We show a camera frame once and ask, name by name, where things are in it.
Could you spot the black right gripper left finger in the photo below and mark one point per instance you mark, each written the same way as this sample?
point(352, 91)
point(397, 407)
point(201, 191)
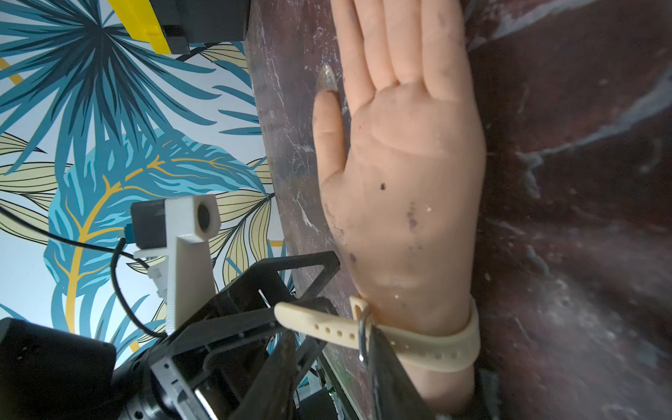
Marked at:
point(271, 394)

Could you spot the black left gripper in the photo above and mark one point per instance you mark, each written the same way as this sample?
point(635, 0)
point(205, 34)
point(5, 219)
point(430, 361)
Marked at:
point(205, 369)

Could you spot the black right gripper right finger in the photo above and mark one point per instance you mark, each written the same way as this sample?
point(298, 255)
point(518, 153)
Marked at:
point(393, 394)

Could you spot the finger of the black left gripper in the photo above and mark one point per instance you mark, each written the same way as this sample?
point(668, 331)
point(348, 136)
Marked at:
point(261, 285)

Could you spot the cream silicone wrist watch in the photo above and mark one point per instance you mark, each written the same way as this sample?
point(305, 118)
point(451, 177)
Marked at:
point(448, 354)

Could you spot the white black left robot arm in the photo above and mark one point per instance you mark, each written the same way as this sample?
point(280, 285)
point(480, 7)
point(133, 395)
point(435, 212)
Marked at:
point(49, 374)

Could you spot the beige mannequin hand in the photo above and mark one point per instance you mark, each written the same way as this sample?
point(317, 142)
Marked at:
point(401, 157)

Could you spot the yellow black plastic toolbox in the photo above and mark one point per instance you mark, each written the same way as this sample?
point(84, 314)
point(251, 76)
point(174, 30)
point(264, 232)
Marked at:
point(172, 26)

